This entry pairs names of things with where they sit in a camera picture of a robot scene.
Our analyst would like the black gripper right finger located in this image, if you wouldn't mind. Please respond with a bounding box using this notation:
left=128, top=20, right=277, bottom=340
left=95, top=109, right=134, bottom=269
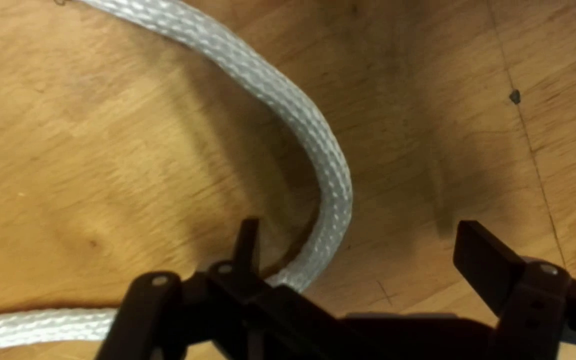
left=453, top=217, right=576, bottom=360

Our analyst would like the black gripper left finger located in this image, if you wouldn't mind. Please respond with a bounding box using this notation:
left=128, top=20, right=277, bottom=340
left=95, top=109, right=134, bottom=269
left=95, top=215, right=345, bottom=360

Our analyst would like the white braided rope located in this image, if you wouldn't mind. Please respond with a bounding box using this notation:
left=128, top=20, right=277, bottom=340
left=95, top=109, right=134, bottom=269
left=0, top=0, right=356, bottom=356

